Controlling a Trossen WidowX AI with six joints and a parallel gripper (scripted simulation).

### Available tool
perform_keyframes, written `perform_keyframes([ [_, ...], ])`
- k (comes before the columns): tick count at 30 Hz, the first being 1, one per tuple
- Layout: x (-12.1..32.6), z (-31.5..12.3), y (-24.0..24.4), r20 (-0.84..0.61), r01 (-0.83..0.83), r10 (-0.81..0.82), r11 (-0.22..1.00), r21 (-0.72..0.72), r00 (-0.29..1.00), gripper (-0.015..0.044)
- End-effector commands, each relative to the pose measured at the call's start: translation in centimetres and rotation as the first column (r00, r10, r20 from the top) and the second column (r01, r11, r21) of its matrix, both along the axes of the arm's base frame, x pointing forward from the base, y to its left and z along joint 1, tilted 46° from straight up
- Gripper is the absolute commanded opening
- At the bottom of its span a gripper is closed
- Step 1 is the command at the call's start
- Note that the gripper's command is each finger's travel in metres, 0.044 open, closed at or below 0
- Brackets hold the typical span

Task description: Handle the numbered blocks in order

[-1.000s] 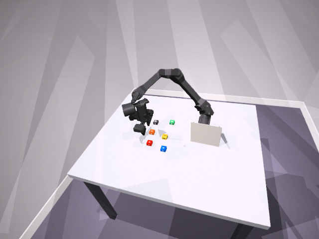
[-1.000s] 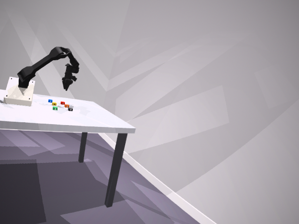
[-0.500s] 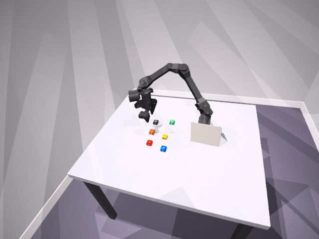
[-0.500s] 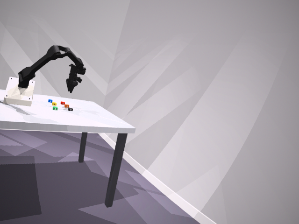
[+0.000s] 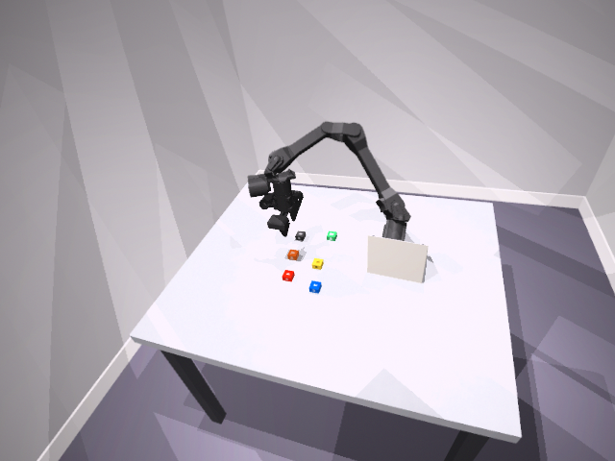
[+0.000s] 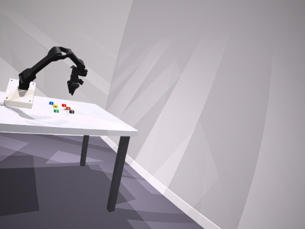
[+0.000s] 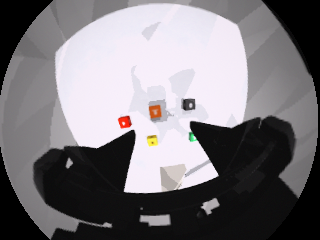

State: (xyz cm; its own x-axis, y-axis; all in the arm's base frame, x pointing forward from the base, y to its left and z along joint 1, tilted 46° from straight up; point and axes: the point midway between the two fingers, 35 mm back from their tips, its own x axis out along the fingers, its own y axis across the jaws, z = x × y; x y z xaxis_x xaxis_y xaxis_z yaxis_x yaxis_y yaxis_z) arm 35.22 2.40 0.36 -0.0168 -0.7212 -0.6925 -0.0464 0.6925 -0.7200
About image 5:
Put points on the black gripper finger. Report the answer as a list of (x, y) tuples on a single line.
[(285, 232), (294, 212)]

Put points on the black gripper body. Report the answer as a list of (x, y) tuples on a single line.
[(284, 204)]

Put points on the blue block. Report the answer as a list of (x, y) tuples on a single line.
[(315, 287)]

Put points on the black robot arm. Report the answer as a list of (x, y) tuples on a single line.
[(390, 202)]

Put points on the yellow block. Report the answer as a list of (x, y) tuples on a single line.
[(317, 263)]

